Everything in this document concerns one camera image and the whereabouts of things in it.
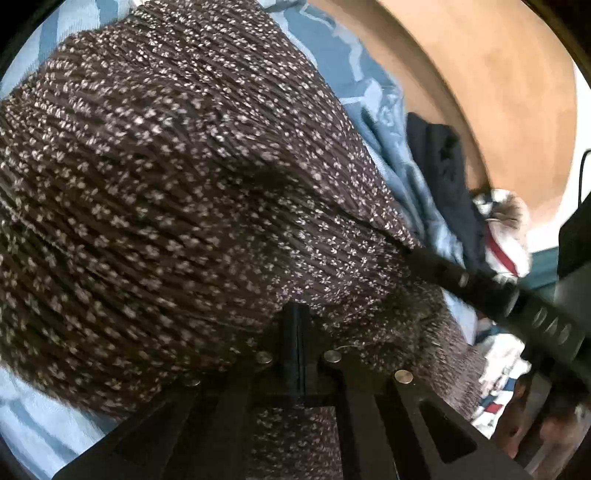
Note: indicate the teal curtain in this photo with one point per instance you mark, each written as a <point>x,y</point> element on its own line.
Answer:
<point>545,267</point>

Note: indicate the brown speckled knit sweater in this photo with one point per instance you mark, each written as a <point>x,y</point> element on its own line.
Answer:
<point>184,207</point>

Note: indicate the star print pillow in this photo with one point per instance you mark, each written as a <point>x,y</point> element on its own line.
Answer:
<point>508,221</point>

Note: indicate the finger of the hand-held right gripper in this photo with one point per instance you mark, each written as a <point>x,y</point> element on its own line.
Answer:
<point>461,284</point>

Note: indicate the wooden headboard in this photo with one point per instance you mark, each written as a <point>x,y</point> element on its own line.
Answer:
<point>485,92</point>

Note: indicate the dark navy garment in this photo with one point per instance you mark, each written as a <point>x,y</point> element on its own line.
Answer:
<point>448,184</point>

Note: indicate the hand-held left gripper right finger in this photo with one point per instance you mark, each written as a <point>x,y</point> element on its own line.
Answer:
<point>307,341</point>

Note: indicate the red blue striped printed blanket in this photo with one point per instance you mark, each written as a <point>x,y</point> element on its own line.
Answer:
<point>503,364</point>

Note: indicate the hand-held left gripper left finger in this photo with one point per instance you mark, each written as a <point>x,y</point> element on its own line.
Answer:
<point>292,341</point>

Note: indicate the person's right hand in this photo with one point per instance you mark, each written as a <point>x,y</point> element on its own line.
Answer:
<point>515,410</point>

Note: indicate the blue striped duvet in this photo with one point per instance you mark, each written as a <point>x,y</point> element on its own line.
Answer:
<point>351,60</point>

